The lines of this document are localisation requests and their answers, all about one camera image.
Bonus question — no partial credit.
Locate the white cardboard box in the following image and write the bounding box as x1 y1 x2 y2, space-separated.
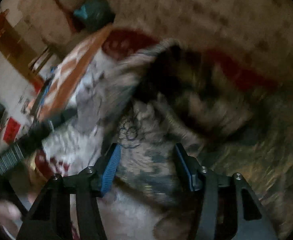
0 52 40 136

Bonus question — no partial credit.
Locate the dark teal bag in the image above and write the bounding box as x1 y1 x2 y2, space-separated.
73 0 115 32

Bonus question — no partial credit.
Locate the red white patterned blanket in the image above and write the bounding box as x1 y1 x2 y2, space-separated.
34 25 169 179

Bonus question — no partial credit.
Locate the beige spotted bed sheet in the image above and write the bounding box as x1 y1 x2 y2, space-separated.
108 0 293 239

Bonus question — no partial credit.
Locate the grey patterned small garment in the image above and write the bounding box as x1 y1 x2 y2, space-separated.
99 39 256 206

